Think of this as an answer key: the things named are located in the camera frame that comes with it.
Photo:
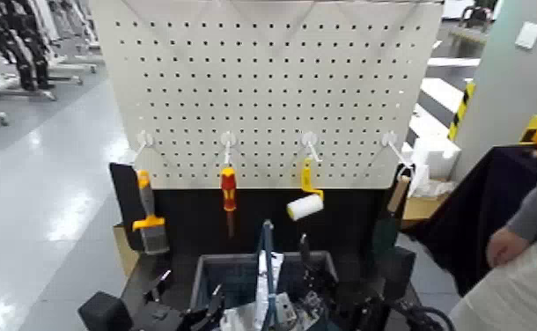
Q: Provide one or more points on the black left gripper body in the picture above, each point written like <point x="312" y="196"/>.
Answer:
<point x="167" y="319"/>

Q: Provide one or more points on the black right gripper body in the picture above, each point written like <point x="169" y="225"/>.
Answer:
<point x="361" y="309"/>

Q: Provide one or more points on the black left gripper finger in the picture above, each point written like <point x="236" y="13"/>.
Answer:
<point x="160" y="282"/>
<point x="214" y="305"/>

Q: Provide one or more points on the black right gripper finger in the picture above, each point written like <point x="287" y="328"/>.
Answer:
<point x="310" y="283"/>
<point x="329" y="283"/>

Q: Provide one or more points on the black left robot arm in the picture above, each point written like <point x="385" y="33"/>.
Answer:
<point x="104" y="312"/>

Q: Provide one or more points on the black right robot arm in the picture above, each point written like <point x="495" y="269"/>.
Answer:
<point x="397" y="272"/>

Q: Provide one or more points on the grey blue plastic crate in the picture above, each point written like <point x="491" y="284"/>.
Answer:
<point x="204" y="282"/>

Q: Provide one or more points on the bystander bare hand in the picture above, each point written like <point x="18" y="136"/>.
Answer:
<point x="504" y="247"/>

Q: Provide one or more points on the clear packaged hardware item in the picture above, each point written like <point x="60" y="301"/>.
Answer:
<point x="312" y="302"/>

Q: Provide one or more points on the small white carded package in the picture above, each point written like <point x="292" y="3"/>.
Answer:
<point x="234" y="320"/>

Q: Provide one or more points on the tall white packaged item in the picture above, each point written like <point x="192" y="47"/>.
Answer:
<point x="262" y="277"/>

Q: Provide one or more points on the brown cardboard sheet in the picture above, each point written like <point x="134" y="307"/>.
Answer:
<point x="124" y="249"/>

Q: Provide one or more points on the black stand back panel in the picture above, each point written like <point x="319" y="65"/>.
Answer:
<point x="194" y="217"/>

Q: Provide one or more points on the black tilted side panel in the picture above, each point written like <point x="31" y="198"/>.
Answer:
<point x="123" y="198"/>

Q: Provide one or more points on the brown cardboard box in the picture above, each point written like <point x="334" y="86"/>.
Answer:
<point x="418" y="208"/>

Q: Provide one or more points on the red yellow screwdriver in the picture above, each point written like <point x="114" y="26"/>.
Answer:
<point x="228" y="185"/>

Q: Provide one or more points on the black cloth covered table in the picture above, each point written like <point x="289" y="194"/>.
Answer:
<point x="462" y="208"/>

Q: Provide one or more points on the white pegboard hook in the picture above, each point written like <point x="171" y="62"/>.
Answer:
<point x="388" y="137"/>
<point x="144" y="138"/>
<point x="309" y="138"/>
<point x="227" y="138"/>

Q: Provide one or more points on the white foam blocks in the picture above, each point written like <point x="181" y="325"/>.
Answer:
<point x="435" y="157"/>

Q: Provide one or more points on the white perforated pegboard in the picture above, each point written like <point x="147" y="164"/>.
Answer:
<point x="204" y="92"/>

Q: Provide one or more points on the black humanoid robot on stand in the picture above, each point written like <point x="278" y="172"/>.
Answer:
<point x="19" y="41"/>
<point x="69" y="23"/>

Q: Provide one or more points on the black chair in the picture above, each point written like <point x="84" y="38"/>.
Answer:
<point x="476" y="16"/>

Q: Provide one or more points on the white wall plate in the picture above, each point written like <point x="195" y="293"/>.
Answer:
<point x="528" y="35"/>

